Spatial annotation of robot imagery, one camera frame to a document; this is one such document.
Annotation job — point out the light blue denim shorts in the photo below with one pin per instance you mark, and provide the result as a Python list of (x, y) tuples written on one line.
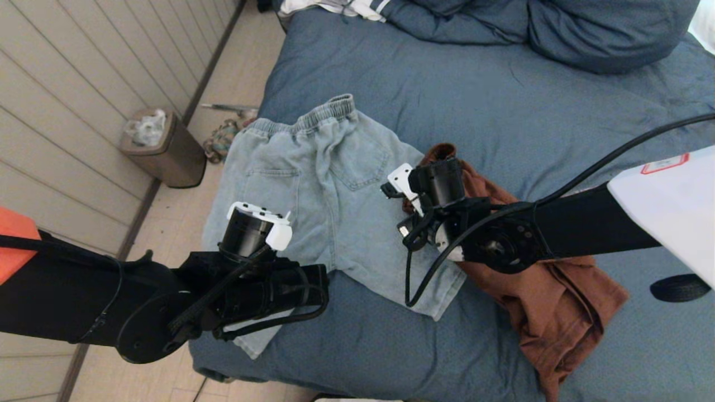
[(313, 184)]

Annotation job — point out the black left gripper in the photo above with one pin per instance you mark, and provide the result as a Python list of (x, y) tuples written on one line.
[(279, 293)]

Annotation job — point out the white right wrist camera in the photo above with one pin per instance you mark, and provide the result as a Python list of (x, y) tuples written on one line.
[(401, 178)]

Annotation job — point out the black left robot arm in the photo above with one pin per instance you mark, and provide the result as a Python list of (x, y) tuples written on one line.
[(67, 301)]

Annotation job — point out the multicoloured cloth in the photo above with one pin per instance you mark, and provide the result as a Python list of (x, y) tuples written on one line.
[(220, 142)]

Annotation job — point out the white pillow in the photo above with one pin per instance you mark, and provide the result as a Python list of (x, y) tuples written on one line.
[(704, 28)]

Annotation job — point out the silver metal object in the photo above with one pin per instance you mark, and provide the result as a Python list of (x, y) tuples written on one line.
[(223, 107)]

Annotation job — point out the blue pillow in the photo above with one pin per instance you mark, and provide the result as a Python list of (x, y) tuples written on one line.
[(606, 32)]

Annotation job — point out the brown metal trash bin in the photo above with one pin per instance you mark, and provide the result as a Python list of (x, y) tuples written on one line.
[(179, 159)]

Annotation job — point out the white striped garment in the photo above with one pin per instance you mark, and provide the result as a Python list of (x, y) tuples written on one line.
[(335, 6)]

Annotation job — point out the clear plastic bin liner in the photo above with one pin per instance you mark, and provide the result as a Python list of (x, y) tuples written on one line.
[(148, 129)]

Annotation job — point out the blue bed cover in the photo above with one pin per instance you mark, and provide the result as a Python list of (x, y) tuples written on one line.
[(558, 84)]

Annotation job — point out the rust brown shorts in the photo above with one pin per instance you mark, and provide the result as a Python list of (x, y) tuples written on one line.
[(558, 312)]

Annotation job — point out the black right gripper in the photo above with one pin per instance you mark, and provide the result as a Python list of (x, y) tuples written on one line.
[(452, 226)]

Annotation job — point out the small black object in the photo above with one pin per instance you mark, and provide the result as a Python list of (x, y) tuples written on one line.
[(264, 5)]

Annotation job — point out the crumpled blue blanket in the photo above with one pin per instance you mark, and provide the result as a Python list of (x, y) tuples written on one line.
[(458, 23)]

